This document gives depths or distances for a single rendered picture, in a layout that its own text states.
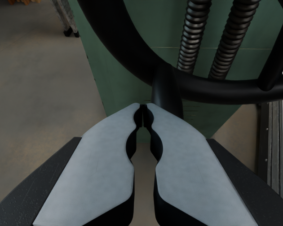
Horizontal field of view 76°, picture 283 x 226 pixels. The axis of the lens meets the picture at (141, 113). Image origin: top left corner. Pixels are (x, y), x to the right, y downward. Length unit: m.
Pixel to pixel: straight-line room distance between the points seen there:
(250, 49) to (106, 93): 0.36
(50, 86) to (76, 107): 0.22
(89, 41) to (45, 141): 0.70
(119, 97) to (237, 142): 0.68
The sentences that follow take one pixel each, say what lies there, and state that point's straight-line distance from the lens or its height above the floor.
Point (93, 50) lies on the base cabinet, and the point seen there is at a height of 0.58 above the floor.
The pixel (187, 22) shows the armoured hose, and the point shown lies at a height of 0.73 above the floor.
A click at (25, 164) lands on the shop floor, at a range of 1.01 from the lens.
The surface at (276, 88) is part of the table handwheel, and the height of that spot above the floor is 0.70.
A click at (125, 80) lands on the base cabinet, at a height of 0.48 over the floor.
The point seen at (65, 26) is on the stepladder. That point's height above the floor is 0.07.
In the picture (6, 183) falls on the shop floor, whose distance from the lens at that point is 1.03.
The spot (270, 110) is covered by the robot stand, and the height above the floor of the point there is 0.15.
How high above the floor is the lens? 0.85
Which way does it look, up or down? 61 degrees down
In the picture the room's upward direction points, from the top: 2 degrees clockwise
